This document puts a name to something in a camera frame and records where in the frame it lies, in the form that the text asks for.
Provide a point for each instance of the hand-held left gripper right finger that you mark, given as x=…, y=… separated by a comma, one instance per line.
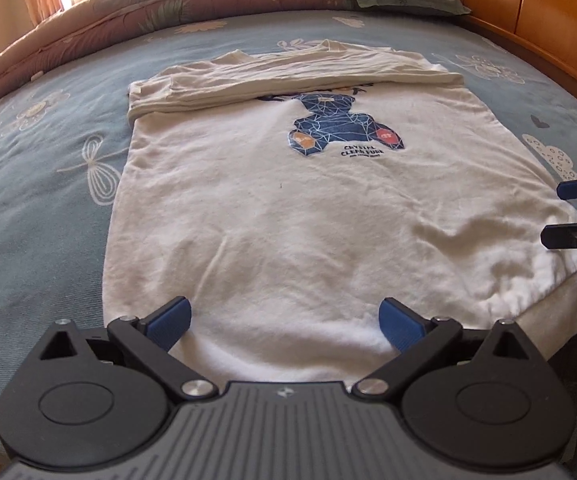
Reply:
x=398, y=325

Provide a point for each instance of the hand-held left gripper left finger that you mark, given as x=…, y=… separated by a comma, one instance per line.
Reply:
x=171, y=322

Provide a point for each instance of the white printed long-sleeve shirt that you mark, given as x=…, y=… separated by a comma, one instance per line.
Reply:
x=293, y=220

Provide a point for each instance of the blue floral bed sheet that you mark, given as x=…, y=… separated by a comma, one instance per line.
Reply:
x=43, y=200

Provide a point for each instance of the wooden bed headboard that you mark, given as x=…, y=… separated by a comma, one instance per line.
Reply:
x=543, y=15

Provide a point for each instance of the folded floral quilt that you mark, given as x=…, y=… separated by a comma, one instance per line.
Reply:
x=168, y=5

